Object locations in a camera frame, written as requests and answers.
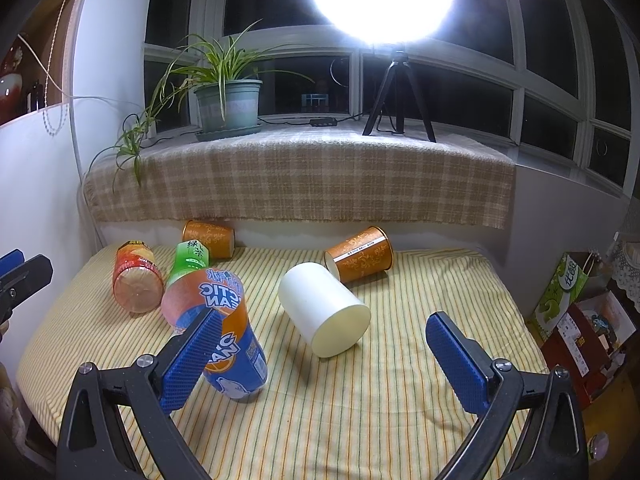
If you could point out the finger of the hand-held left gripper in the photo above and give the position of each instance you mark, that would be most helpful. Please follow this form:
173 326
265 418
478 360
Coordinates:
30 277
10 262

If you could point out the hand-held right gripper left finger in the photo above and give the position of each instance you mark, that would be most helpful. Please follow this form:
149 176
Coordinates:
192 355

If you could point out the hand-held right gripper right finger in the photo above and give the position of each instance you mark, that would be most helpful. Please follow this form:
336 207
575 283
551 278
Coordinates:
455 362

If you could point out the white cup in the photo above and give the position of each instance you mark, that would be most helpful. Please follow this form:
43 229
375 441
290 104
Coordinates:
320 305

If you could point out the blue and orange cup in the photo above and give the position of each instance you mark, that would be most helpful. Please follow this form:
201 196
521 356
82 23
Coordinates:
240 350

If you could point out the orange patterned paper cup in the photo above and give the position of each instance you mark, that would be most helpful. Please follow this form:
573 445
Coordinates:
362 257
210 237

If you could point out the green tea bottle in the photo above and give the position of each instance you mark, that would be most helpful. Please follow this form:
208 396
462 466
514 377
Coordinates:
187 262

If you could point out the red clear plastic bottle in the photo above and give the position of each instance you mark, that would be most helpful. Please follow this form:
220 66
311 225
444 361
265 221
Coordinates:
135 275

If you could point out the yellow striped sheet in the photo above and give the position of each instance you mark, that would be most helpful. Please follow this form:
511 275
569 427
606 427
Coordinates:
350 410

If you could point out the green carton box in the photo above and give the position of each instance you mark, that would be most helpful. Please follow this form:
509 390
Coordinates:
562 295

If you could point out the red cardboard box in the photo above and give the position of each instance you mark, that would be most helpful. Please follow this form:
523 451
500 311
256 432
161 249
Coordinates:
580 340

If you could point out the red and white vase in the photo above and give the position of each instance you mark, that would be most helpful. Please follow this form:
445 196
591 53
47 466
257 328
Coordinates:
10 95

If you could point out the white lace cloth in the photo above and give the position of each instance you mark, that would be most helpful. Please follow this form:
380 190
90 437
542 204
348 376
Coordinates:
627 270

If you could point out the beige checked cloth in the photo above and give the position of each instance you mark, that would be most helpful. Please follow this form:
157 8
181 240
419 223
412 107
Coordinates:
320 180

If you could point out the green pot saucer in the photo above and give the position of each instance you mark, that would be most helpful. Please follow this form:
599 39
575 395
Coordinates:
225 133

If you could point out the grey-green flower pot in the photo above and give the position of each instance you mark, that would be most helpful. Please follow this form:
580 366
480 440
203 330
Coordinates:
230 105

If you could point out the black power strip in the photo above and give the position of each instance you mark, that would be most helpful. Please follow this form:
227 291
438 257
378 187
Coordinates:
322 122

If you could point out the spider plant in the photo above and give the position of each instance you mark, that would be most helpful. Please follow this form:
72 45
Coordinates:
220 60

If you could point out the black tripod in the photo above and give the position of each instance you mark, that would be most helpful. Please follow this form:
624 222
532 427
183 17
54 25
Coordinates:
397 67

